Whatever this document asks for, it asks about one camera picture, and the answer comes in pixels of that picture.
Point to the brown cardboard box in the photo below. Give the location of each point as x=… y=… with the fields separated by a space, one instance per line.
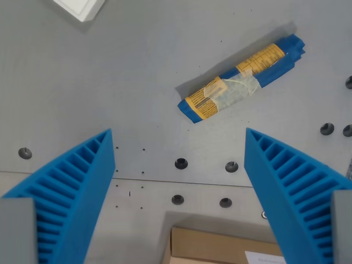
x=209 y=247

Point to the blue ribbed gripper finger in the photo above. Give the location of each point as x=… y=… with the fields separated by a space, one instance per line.
x=79 y=176
x=277 y=176

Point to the blue roll with yellow label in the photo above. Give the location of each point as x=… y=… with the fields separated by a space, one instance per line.
x=269 y=71

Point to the small silver table screw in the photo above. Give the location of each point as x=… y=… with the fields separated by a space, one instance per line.
x=264 y=214

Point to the white paper label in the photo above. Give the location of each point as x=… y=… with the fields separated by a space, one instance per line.
x=261 y=258

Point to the white socket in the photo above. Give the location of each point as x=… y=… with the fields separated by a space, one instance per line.
x=82 y=8

